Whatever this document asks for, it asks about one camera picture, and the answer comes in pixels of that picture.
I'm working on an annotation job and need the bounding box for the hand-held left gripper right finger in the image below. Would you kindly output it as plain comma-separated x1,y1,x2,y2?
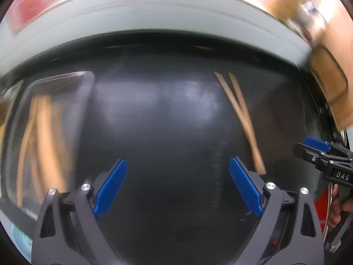
229,157,324,265

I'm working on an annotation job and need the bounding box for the light blue cloth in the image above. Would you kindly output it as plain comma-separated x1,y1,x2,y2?
11,221,34,263

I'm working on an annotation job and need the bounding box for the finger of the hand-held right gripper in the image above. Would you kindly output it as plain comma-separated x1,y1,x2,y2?
304,137,353,159
293,143,353,172

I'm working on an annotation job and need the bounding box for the person's right hand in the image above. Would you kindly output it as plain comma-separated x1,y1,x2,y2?
328,185,353,228

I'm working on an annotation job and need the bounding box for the brown wooden cabinet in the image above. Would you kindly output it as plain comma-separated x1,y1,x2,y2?
300,0,353,129

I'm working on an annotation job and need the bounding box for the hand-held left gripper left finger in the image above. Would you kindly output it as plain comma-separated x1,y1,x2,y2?
32,158,128,265

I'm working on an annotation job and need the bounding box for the red patterned cloth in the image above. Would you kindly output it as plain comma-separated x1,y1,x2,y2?
8,0,64,31

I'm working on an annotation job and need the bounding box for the red object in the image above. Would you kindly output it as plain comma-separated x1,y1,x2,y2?
314,190,331,227

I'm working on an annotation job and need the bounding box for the clear plastic container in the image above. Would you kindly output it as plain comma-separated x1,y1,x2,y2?
0,71,96,221

